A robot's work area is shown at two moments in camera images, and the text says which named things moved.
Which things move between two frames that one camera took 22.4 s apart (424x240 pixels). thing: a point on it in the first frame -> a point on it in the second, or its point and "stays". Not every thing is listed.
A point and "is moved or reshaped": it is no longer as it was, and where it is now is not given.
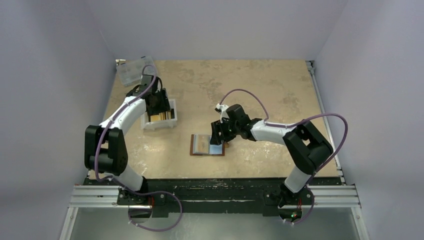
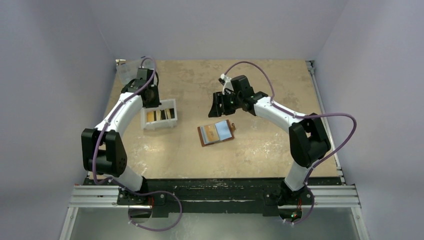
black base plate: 267,196 stays
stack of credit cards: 165,115 stays
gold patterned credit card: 201,144 is moved or reshaped
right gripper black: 218,129 -> 224,104
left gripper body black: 161,104 -> 155,101
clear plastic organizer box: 130,72 stays
